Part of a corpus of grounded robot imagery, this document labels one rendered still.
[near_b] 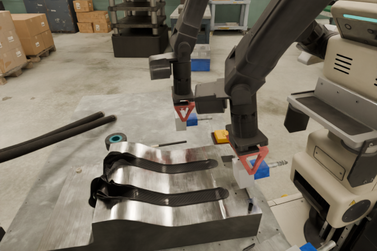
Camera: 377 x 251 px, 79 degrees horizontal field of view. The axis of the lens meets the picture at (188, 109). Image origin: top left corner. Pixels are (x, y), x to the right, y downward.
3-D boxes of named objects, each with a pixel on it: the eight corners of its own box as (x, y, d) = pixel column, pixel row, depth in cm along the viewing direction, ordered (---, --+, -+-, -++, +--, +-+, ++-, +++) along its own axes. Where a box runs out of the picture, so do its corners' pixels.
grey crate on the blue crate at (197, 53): (209, 52, 407) (210, 43, 400) (210, 59, 372) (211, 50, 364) (175, 52, 410) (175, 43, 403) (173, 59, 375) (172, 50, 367)
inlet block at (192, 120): (210, 120, 85) (210, 107, 82) (213, 128, 81) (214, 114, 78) (174, 123, 83) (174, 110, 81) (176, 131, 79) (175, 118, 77)
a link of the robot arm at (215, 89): (251, 88, 38) (248, 52, 43) (184, 93, 41) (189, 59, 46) (252, 124, 48) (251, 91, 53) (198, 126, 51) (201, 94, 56)
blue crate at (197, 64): (208, 64, 418) (209, 51, 407) (210, 71, 382) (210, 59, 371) (175, 63, 421) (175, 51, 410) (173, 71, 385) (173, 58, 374)
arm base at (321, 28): (342, 35, 71) (313, 28, 81) (330, 19, 67) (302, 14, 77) (322, 58, 73) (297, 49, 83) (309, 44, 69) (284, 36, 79)
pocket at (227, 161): (233, 163, 73) (234, 154, 71) (239, 176, 68) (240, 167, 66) (219, 164, 72) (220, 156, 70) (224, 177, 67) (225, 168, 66)
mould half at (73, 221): (227, 163, 80) (230, 132, 73) (257, 235, 58) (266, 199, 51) (76, 179, 74) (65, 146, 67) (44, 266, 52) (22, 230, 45)
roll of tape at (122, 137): (102, 144, 89) (101, 137, 87) (122, 136, 93) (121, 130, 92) (111, 155, 84) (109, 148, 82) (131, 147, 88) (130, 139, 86)
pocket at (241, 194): (246, 191, 63) (247, 181, 61) (253, 207, 59) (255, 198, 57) (230, 193, 63) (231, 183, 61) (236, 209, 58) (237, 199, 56)
